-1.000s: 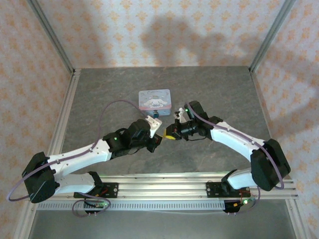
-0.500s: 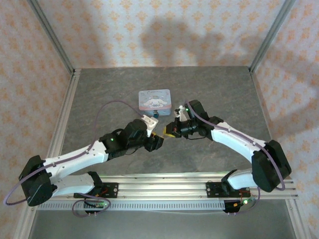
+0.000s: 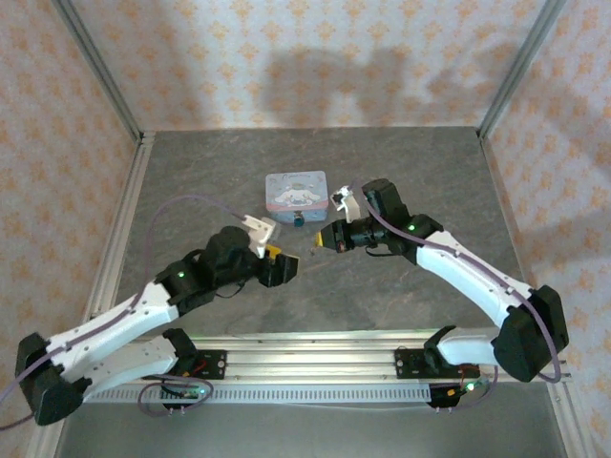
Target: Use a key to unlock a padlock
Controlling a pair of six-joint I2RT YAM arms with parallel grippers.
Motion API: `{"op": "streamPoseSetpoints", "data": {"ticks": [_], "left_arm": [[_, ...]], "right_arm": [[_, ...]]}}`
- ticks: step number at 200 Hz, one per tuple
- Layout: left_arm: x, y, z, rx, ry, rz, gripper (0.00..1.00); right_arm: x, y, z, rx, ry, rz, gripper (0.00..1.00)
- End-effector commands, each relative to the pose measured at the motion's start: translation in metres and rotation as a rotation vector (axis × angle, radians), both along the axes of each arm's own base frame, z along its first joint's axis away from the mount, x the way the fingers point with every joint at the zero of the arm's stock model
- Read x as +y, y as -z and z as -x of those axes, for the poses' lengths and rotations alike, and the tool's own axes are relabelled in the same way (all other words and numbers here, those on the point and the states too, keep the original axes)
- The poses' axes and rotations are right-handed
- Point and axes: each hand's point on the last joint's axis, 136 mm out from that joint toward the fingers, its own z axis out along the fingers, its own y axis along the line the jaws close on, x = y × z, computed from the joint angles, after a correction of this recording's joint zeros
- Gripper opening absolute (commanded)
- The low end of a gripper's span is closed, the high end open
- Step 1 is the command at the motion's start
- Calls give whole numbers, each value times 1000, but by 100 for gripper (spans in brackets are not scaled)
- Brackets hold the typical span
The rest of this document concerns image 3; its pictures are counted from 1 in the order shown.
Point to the small teal padlock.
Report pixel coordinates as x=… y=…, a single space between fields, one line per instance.
x=299 y=219

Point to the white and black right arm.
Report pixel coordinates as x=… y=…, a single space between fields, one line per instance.
x=458 y=276

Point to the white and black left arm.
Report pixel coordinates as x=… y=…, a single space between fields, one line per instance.
x=119 y=319

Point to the pastel cartoon tin box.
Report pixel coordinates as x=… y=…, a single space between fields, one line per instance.
x=296 y=193

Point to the small circuit board green light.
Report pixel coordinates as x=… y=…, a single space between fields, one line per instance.
x=458 y=391
x=188 y=392

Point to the long aluminium base rail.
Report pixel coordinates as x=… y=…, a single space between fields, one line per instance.
x=310 y=358

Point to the aluminium side rail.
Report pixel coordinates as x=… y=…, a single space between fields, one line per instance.
x=505 y=200
x=123 y=229

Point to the aluminium frame post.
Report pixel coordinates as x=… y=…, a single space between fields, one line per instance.
x=522 y=69
x=98 y=69

